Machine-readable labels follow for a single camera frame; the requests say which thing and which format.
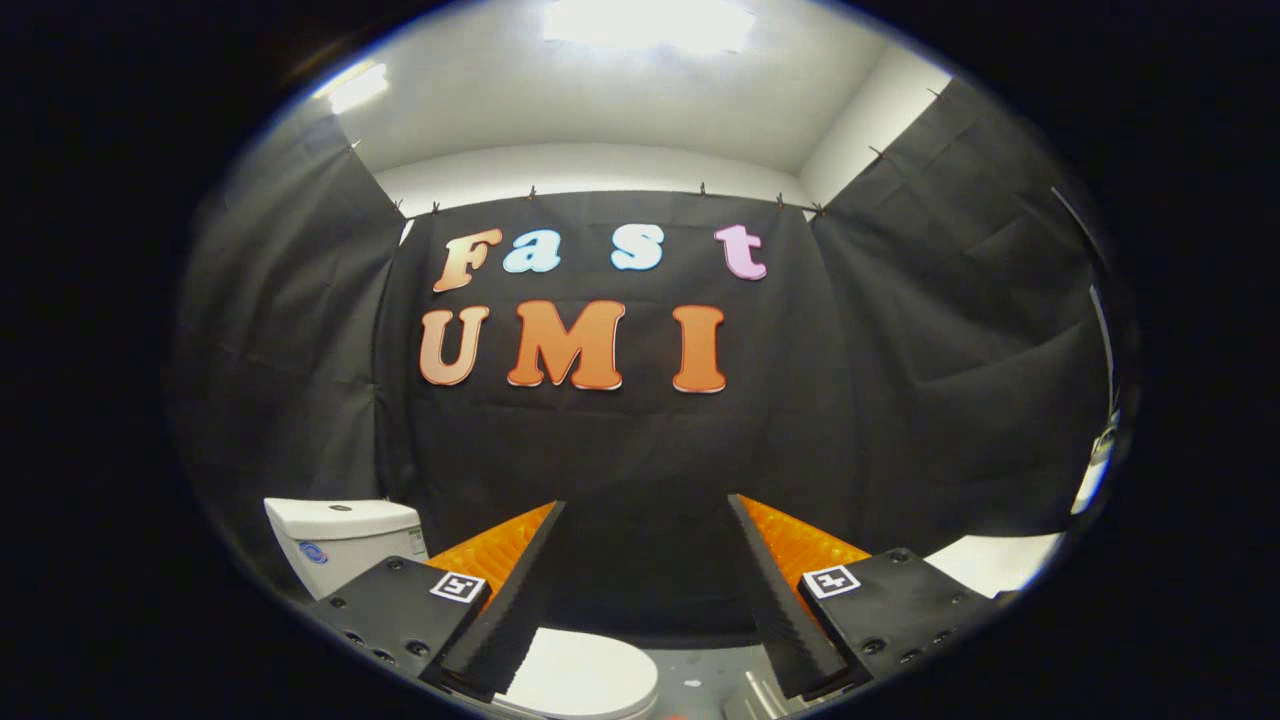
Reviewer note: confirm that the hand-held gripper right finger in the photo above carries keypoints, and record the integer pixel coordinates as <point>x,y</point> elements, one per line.
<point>780,610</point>

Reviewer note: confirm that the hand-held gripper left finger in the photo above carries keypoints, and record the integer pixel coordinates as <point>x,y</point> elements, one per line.
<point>515,610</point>

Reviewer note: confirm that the white toilet lid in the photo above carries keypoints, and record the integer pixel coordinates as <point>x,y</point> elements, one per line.
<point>590,675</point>

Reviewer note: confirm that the white toilet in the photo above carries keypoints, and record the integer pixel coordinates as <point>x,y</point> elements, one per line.
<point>340,535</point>

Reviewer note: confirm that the black backdrop cloth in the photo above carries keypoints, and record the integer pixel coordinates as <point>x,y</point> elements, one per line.
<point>620,450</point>

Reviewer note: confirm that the white drawer cabinet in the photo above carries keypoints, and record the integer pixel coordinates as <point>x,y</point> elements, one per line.
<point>1000,565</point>

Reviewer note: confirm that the small ceiling light strip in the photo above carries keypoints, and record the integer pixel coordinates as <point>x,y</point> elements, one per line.
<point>355,88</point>

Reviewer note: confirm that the large ceiling light panel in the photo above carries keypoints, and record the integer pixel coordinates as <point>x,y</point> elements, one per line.
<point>650,22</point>

